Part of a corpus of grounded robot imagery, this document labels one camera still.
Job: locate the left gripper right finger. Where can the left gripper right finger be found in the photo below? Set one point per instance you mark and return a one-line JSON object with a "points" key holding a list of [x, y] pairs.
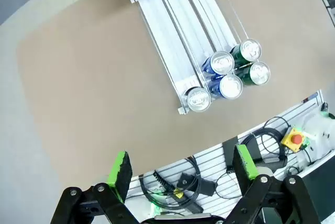
{"points": [[272, 203]]}

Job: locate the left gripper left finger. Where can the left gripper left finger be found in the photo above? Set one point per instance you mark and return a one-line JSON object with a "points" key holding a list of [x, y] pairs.
{"points": [[104, 203]]}

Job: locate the blue Pocari Sweat can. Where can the blue Pocari Sweat can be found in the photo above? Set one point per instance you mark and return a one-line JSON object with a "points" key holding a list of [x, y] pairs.
{"points": [[222, 62], [230, 86]]}

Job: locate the yellow emergency stop button box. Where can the yellow emergency stop button box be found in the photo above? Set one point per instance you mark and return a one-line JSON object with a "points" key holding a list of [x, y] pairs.
{"points": [[296, 139]]}

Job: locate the black flat device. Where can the black flat device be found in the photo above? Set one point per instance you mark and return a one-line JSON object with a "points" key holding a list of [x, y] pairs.
{"points": [[227, 150]]}

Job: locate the black power adapter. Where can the black power adapter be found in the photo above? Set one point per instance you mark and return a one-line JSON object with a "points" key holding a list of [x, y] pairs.
{"points": [[199, 184]]}

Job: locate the black Pepsi can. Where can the black Pepsi can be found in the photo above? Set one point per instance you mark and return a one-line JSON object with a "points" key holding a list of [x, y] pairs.
{"points": [[199, 99]]}

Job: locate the green Chilsung cider can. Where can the green Chilsung cider can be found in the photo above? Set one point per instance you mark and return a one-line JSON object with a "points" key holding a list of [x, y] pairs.
{"points": [[259, 72], [250, 50]]}

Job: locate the white can dispenser rack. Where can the white can dispenser rack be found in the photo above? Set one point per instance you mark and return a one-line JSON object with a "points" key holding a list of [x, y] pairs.
{"points": [[167, 38]]}

